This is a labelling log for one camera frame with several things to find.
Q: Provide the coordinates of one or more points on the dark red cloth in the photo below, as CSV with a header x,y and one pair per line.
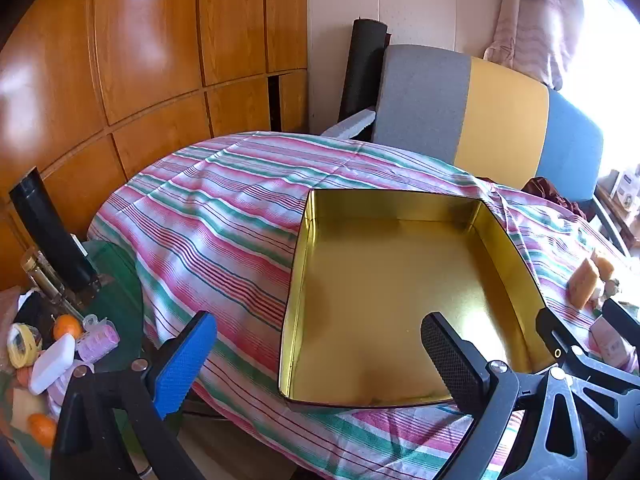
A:
x,y
542,189

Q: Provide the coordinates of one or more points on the wooden wardrobe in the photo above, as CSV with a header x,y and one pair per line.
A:
x,y
150,60

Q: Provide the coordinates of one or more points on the black rolled mat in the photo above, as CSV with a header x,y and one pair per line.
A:
x,y
362,70

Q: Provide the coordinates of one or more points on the black tube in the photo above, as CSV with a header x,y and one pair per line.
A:
x,y
50,235

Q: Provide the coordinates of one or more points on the orange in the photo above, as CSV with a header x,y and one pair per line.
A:
x,y
42,429
67,326
23,376

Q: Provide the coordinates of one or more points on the white printed box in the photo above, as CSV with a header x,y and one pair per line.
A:
x,y
627,185

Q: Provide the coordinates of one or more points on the gold tin box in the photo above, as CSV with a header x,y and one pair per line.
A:
x,y
390,285

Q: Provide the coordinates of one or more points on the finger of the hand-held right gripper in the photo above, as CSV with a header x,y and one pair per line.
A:
x,y
555,335
622,317

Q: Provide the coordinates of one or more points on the white plastic case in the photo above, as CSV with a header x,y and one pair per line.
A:
x,y
50,365

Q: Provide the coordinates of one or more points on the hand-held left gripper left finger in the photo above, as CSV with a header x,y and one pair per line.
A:
x,y
185,365

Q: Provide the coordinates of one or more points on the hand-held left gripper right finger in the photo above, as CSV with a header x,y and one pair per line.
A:
x,y
450,360

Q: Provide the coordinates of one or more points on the brass ornament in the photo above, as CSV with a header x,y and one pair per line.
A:
x,y
42,280

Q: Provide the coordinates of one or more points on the yellow sponge cake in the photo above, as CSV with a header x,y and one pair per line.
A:
x,y
582,280
604,266

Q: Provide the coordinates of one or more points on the striped tablecloth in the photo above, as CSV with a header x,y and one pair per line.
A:
x,y
215,220

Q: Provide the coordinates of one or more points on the grey yellow blue chair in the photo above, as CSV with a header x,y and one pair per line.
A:
x,y
500,110

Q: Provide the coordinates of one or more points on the yellow tape roll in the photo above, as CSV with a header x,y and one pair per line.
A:
x,y
20,350

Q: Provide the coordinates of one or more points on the white foam piece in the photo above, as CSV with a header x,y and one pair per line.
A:
x,y
350,125

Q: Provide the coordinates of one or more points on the black pouch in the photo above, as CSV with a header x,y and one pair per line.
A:
x,y
35,312

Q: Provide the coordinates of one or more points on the pink hair rollers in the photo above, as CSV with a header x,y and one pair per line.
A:
x,y
100,342

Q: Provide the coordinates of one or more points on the pink patterned curtain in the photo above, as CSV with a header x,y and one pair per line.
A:
x,y
535,25

